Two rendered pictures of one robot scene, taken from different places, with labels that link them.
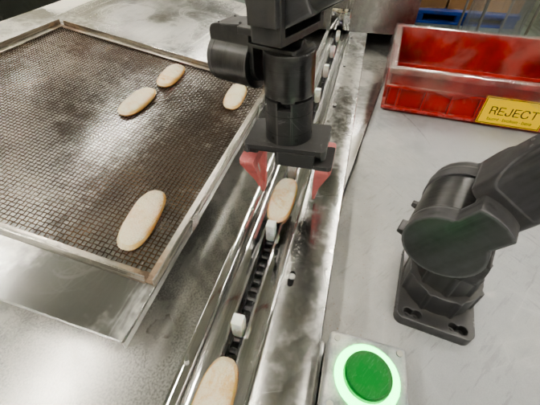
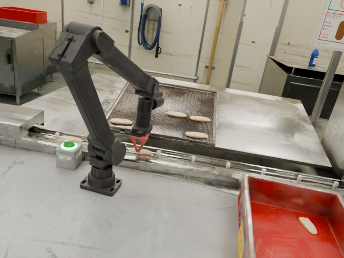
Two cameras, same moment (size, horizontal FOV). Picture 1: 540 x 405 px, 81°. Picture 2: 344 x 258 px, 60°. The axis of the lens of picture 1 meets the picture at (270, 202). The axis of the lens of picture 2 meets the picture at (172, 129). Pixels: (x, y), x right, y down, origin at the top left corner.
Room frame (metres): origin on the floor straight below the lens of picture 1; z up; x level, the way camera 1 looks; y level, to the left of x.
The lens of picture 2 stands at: (0.25, -1.07, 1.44)
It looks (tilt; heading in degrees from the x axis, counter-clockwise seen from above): 24 degrees down; 78
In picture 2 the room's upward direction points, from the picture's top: 8 degrees clockwise
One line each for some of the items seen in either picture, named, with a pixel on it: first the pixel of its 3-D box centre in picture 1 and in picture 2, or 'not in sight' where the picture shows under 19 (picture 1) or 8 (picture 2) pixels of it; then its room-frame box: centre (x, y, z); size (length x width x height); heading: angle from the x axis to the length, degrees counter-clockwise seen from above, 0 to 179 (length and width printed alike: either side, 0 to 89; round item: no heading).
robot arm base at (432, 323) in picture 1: (443, 275); (101, 175); (0.21, -0.21, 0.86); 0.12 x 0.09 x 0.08; 158
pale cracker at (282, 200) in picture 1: (283, 197); (141, 151); (0.35, -0.02, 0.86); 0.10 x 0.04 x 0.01; 165
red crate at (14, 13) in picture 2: not in sight; (23, 14); (-1.09, 3.52, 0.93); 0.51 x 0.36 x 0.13; 169
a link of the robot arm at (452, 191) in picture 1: (449, 228); (105, 152); (0.22, -0.19, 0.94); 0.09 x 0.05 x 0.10; 54
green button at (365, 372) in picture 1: (366, 377); (69, 145); (0.09, -0.08, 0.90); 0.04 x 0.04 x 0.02
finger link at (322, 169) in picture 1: (305, 169); (139, 139); (0.34, -0.05, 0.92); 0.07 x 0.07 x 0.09; 75
